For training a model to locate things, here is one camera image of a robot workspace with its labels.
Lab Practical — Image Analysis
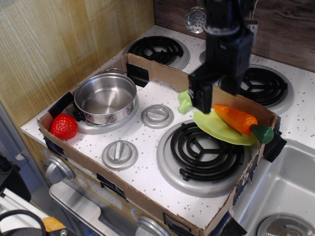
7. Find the small steel pot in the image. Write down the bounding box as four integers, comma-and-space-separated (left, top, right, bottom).
74, 73, 137, 127

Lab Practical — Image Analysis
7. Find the back right black burner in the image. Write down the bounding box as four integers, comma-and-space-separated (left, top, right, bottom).
239, 64, 294, 115

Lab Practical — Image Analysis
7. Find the silver stove knob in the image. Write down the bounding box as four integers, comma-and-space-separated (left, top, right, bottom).
102, 140, 138, 171
141, 104, 174, 129
199, 51, 206, 64

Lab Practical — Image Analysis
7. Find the green toy broccoli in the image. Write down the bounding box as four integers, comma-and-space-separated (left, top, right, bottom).
177, 90, 192, 114

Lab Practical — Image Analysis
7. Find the hanging silver slotted spatula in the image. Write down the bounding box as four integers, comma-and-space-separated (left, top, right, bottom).
244, 0, 258, 35

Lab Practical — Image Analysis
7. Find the silver oven door handle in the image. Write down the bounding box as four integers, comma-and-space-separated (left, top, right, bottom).
49, 182, 137, 236

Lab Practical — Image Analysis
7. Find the cardboard fence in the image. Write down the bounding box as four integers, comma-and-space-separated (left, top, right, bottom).
37, 54, 285, 236

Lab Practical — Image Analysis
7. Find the silver oven knob left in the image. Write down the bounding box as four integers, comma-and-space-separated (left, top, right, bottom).
45, 155, 75, 184

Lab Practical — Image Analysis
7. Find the silver middle stove knob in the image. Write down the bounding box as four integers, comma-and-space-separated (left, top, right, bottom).
141, 104, 174, 129

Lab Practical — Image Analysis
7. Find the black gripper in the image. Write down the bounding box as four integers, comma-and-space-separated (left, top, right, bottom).
189, 29, 253, 114

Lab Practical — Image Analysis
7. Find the front right black burner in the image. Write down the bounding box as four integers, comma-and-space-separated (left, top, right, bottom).
156, 121, 252, 198

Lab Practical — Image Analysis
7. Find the back left black burner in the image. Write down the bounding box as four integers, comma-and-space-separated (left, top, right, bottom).
124, 36, 190, 70

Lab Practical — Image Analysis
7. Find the black burner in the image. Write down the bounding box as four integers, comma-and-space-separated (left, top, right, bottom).
124, 36, 190, 70
156, 121, 252, 198
239, 64, 294, 115

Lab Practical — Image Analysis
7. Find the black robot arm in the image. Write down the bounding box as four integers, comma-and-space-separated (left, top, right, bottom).
189, 0, 254, 114

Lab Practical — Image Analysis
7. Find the silver front stove knob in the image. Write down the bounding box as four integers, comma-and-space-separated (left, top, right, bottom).
102, 140, 138, 171

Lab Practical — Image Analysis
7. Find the orange yellow object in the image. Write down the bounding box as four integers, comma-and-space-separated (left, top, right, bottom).
42, 216, 64, 232

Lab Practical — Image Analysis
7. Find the red toy strawberry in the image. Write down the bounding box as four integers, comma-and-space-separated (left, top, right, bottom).
50, 114, 79, 140

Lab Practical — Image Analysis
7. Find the hanging silver strainer ladle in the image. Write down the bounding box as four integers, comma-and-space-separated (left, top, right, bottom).
184, 0, 206, 34

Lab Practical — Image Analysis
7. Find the light green toy plate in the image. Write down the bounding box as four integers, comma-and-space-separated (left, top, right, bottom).
193, 111, 258, 146

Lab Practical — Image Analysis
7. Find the silver oven knob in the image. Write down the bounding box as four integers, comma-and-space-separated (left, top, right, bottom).
45, 155, 75, 184
135, 216, 169, 236

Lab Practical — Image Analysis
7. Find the silver toy sink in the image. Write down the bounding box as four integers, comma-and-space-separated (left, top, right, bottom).
233, 140, 315, 236

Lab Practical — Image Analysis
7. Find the black cable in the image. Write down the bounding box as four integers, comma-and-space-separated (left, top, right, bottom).
0, 208, 47, 236

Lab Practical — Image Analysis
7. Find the silver oven knob right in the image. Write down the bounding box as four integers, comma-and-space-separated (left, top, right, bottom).
135, 216, 169, 236

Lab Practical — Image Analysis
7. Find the silver back stove knob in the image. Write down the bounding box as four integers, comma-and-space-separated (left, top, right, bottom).
199, 51, 206, 64

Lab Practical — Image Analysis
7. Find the orange toy carrot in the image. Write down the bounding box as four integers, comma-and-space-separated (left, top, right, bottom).
213, 105, 274, 144

